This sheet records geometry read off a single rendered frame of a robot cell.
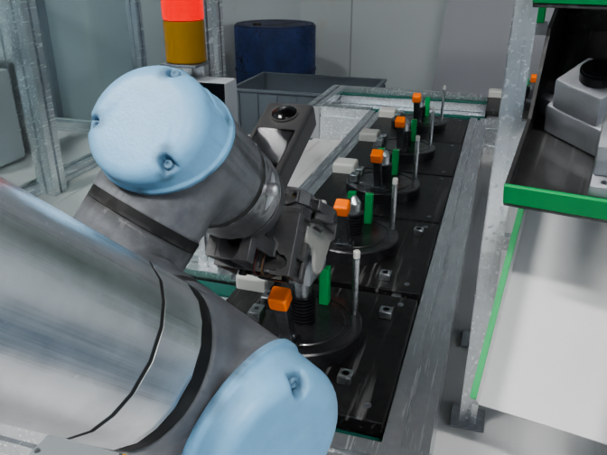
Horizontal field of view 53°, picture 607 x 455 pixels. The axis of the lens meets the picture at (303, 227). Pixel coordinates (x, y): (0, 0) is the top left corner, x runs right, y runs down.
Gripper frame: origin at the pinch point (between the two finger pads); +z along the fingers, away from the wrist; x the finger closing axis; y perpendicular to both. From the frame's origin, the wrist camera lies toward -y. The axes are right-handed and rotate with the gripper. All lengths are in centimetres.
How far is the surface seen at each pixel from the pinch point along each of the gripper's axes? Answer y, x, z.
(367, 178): -21, -3, 47
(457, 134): -45, 11, 83
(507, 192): -2.7, 20.4, -12.1
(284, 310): 9.5, 0.9, -4.1
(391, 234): -6.4, 5.9, 27.9
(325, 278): 4.4, 1.8, 7.3
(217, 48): -66, -60, 83
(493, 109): -63, 18, 107
